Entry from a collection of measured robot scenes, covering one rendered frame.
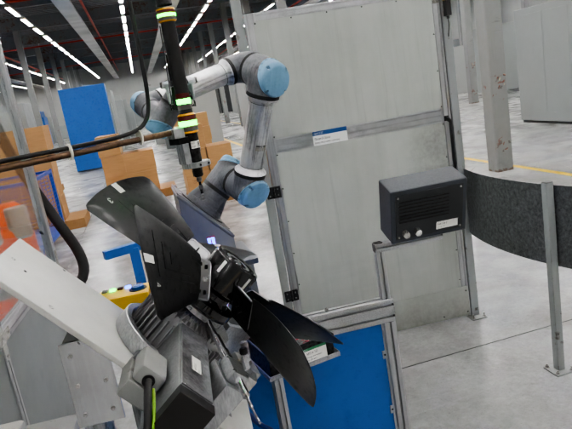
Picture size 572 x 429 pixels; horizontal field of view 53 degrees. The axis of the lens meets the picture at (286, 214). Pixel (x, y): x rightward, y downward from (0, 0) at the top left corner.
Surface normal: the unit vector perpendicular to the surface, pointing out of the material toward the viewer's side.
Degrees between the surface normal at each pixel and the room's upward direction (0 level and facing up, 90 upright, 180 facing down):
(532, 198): 90
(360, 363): 90
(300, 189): 90
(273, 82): 104
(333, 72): 90
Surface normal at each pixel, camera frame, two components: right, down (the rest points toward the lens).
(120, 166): 0.24, 0.18
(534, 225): -0.91, 0.23
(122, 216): 0.50, -0.54
